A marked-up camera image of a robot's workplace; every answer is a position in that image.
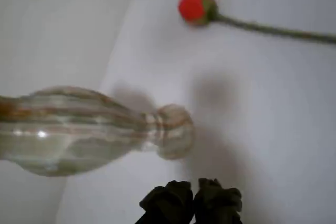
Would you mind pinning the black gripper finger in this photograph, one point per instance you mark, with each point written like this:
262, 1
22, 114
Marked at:
168, 203
218, 203

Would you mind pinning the marbled stone vase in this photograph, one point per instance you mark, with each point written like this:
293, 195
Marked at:
78, 132

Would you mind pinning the red rose with green stem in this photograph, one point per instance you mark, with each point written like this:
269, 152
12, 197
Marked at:
195, 5

